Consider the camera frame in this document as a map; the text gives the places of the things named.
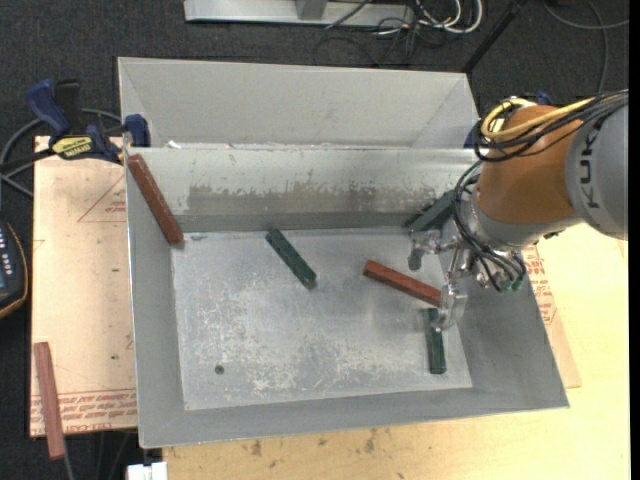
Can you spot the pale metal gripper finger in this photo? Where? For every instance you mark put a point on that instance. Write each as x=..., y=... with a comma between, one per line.
x=425, y=245
x=452, y=304

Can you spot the dark green flat block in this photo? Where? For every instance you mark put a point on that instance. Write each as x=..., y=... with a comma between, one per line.
x=436, y=350
x=291, y=259
x=431, y=215

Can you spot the red-brown flat block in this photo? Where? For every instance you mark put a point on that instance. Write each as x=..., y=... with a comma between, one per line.
x=155, y=198
x=400, y=282
x=49, y=398

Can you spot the grey metal bin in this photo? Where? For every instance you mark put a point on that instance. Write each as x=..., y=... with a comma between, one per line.
x=280, y=333

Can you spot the brown cardboard board, red print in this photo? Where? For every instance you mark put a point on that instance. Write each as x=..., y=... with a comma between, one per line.
x=80, y=268

